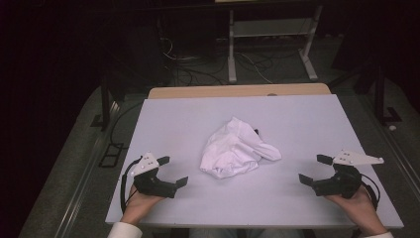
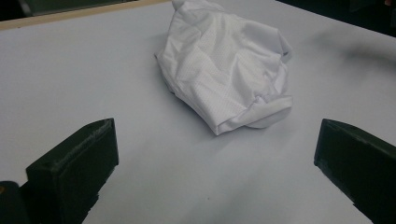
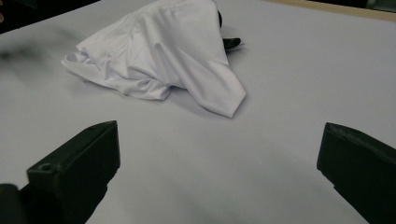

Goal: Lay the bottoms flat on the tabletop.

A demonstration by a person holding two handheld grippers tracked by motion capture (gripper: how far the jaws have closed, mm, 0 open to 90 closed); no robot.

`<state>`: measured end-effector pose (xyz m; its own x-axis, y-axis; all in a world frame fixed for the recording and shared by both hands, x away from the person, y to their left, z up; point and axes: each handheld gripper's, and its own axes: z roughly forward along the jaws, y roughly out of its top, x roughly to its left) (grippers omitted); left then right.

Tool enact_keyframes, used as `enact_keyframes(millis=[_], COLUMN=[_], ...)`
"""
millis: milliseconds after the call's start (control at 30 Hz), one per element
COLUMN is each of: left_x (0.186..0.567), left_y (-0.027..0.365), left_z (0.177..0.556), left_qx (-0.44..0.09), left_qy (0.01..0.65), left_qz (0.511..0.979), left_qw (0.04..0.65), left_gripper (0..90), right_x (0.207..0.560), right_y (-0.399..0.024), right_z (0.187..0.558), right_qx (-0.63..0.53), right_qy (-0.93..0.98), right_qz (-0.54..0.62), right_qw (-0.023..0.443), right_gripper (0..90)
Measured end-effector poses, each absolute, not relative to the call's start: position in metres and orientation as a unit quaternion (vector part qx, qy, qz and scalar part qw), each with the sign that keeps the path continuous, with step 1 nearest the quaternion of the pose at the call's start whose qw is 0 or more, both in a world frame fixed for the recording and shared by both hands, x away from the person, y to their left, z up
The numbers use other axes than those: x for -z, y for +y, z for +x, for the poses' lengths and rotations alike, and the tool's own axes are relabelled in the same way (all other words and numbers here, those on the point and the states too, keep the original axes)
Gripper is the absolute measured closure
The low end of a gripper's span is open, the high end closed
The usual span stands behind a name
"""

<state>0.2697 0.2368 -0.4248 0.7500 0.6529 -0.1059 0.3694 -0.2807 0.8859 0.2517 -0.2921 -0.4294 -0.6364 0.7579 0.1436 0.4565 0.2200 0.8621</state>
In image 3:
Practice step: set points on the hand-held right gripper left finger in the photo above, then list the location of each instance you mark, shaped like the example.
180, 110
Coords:
77, 161

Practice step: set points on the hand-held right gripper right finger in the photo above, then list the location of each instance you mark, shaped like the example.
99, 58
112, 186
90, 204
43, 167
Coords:
364, 168

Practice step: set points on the white shorts with black waistband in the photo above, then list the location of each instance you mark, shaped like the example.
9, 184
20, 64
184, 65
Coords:
168, 53

